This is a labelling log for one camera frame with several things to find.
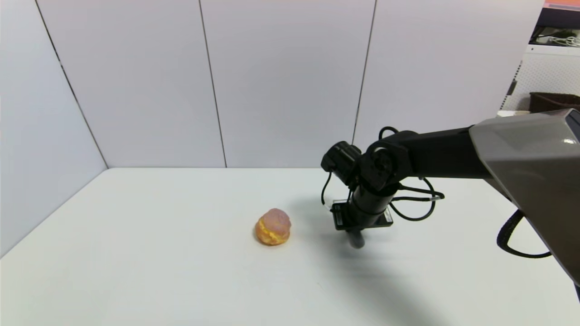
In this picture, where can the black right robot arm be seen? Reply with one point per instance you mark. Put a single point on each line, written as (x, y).
(435, 154)

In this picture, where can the black pegboard clip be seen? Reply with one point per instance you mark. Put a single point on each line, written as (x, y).
(512, 87)

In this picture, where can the dark brown woven basket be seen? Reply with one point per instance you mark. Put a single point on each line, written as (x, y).
(555, 102)

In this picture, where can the cream puff bread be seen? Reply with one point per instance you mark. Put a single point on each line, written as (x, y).
(272, 228)

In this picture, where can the white perforated pegboard panel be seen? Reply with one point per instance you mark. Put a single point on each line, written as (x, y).
(543, 72)

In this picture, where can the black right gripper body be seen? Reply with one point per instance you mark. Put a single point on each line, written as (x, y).
(340, 217)

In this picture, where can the dark shelf unit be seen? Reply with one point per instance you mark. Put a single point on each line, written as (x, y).
(559, 20)

